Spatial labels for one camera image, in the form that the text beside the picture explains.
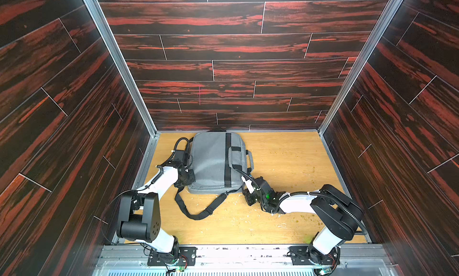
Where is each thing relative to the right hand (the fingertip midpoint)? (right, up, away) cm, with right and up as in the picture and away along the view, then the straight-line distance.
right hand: (246, 189), depth 93 cm
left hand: (-29, +5, -1) cm, 30 cm away
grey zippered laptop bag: (-15, +15, +4) cm, 21 cm away
